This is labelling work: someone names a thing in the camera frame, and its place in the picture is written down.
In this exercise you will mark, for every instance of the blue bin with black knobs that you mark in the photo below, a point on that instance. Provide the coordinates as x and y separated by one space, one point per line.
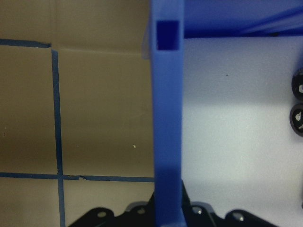
168 118

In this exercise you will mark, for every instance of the black round knob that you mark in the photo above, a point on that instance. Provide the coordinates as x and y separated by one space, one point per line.
298 82
297 119

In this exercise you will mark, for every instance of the white foam pad under knobs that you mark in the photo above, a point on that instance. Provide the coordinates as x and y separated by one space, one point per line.
236 118

